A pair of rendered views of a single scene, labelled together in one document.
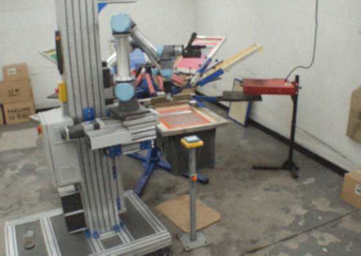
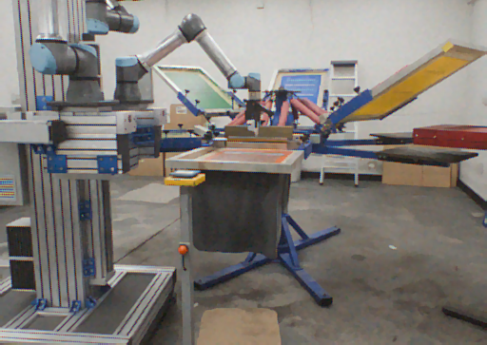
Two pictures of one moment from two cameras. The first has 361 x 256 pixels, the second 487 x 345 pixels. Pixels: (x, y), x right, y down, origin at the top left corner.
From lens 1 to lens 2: 1.70 m
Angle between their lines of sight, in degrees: 35
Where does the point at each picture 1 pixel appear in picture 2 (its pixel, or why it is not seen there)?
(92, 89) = not seen: hidden behind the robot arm
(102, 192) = (60, 236)
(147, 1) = (386, 28)
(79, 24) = not seen: outside the picture
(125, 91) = (38, 57)
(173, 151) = (195, 202)
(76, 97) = (28, 76)
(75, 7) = not seen: outside the picture
